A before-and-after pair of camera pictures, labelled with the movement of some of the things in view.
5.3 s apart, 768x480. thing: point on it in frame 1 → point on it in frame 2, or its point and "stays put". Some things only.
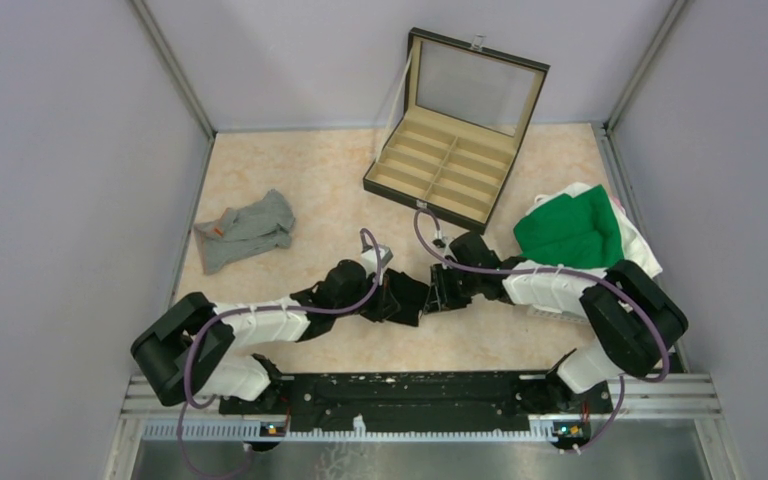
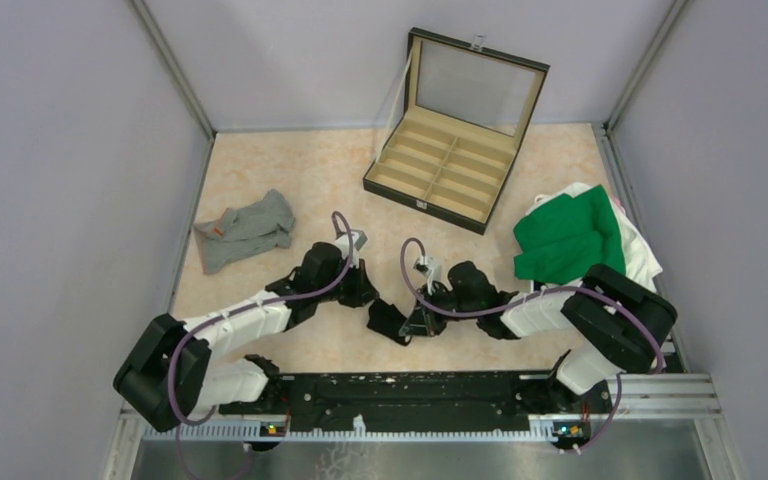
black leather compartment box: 467,109 stays put
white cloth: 636,249 stays put
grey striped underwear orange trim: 239,233 stays put
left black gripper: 377,309 → 363,291
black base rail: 417,399 stays put
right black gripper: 441,298 → 423,322
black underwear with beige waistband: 404,297 → 387,320
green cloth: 576,231 stays put
